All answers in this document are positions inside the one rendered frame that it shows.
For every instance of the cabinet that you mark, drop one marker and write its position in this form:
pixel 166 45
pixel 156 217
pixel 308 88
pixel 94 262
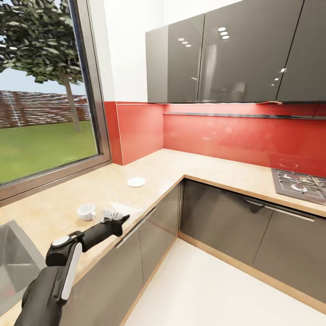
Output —
pixel 304 77
pixel 234 53
pixel 105 294
pixel 284 243

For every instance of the saucer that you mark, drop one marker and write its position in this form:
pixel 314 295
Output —
pixel 137 181

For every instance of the coffee cup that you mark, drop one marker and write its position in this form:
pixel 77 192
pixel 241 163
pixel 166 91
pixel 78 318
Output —
pixel 87 212

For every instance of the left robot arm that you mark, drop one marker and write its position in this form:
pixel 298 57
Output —
pixel 45 296

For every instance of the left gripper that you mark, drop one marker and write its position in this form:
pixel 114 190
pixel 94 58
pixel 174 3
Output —
pixel 109 228

